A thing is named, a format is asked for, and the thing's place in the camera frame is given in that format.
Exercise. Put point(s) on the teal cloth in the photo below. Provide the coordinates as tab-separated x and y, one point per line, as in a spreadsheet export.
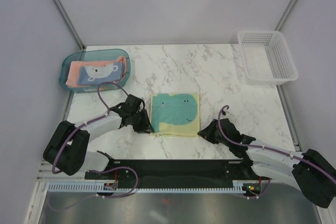
176	108

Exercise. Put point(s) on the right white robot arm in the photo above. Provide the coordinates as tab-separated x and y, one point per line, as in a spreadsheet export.
309	172

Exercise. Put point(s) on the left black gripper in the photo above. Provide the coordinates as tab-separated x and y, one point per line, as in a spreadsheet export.
146	126

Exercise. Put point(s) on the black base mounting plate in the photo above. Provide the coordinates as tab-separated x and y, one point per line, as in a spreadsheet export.
181	182

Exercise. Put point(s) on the blue cloth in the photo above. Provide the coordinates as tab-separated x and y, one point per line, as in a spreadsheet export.
93	75

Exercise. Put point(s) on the right aluminium corner post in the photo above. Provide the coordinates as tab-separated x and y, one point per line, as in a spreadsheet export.
294	1

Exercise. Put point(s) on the pink towel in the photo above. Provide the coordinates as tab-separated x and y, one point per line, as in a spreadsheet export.
75	66

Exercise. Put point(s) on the aluminium extrusion rail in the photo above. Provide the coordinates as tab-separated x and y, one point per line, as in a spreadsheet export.
44	174

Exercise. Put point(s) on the teal transparent plastic bin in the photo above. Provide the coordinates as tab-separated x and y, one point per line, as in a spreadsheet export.
96	55

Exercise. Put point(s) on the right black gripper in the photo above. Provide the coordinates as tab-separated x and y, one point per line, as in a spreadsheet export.
207	132

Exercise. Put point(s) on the aluminium corner post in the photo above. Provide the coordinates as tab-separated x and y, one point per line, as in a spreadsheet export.
294	1
66	19

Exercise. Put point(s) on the white slotted cable duct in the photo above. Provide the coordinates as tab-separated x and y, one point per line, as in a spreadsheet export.
100	187

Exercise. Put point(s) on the yellow cloth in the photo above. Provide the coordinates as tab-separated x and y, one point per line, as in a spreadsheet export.
178	130

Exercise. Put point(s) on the left aluminium corner post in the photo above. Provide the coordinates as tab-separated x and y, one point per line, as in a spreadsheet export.
66	19

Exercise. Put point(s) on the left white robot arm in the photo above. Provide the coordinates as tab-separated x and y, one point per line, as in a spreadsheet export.
67	148

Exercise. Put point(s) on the white perforated plastic basket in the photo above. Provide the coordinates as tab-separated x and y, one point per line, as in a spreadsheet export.
266	57

